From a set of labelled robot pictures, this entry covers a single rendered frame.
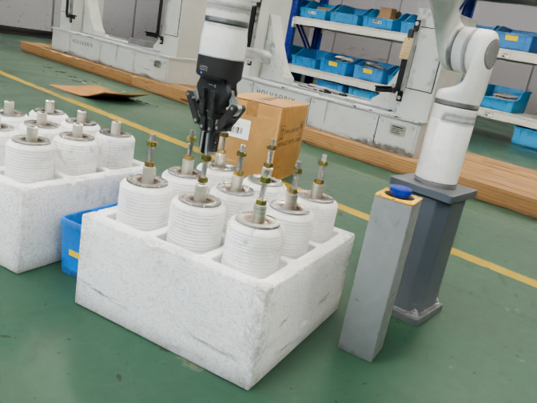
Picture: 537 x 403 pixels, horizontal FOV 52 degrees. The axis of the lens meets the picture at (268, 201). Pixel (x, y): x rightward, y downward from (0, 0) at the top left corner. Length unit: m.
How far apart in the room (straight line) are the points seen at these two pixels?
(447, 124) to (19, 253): 0.90
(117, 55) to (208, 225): 3.70
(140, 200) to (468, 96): 0.68
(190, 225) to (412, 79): 2.18
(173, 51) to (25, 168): 3.03
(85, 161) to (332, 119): 2.04
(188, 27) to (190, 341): 3.39
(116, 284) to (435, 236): 0.66
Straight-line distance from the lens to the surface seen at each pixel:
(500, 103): 5.51
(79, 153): 1.28
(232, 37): 0.89
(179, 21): 4.13
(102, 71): 4.60
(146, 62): 4.28
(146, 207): 1.00
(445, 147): 1.21
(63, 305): 1.12
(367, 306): 1.05
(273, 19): 3.69
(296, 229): 0.98
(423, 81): 2.94
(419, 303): 1.29
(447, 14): 1.16
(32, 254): 1.23
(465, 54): 1.20
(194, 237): 0.94
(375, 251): 1.01
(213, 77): 0.89
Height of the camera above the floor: 0.54
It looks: 17 degrees down
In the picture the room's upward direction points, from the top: 11 degrees clockwise
